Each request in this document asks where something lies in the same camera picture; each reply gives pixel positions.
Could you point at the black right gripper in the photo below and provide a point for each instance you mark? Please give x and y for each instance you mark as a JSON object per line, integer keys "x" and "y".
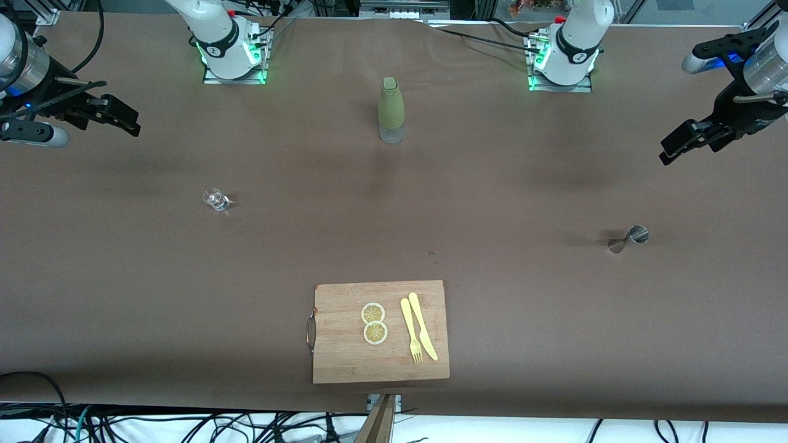
{"x": 66, "y": 100}

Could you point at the aluminium frame profile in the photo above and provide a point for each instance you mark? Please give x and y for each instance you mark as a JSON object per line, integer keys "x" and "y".
{"x": 48, "y": 13}
{"x": 758, "y": 18}

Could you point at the wooden cutting board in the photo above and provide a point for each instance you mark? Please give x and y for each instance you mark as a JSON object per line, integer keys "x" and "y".
{"x": 345, "y": 357}

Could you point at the steel hourglass jigger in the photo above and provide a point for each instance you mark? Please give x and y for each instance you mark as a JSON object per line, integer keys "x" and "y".
{"x": 634, "y": 237}

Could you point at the lemon slice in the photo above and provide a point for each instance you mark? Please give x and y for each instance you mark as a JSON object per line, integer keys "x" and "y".
{"x": 375, "y": 333}
{"x": 373, "y": 312}

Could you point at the green sleeved glass bottle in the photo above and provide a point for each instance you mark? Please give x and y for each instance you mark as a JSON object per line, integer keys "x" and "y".
{"x": 391, "y": 104}

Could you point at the wooden post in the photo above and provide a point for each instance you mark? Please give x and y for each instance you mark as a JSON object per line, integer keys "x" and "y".
{"x": 380, "y": 424}

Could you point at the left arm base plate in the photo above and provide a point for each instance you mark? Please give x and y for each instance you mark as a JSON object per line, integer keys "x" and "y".
{"x": 560, "y": 88}

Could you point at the small metal bracket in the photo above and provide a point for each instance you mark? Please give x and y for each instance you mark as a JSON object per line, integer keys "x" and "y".
{"x": 371, "y": 401}

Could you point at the yellow plastic knife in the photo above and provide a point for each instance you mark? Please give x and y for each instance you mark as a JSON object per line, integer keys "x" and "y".
{"x": 422, "y": 326}

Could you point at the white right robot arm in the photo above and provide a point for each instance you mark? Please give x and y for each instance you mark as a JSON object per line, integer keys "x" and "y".
{"x": 215, "y": 31}

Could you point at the brown table cover sheet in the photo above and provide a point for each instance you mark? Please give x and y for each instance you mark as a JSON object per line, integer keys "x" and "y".
{"x": 394, "y": 215}

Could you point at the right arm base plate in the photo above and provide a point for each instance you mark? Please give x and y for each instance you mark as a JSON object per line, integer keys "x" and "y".
{"x": 237, "y": 80}

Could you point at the grey power strip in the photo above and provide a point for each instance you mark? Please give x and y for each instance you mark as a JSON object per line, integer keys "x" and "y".
{"x": 403, "y": 9}

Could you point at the yellow plastic fork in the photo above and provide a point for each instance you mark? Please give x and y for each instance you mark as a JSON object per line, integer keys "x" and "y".
{"x": 409, "y": 326}

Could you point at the clear glass measuring cup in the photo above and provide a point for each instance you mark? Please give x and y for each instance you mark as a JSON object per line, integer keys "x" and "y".
{"x": 217, "y": 200}

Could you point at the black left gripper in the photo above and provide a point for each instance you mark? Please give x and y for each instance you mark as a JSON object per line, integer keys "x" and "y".
{"x": 734, "y": 120}

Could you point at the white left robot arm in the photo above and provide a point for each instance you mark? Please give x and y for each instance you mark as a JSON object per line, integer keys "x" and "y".
{"x": 578, "y": 37}

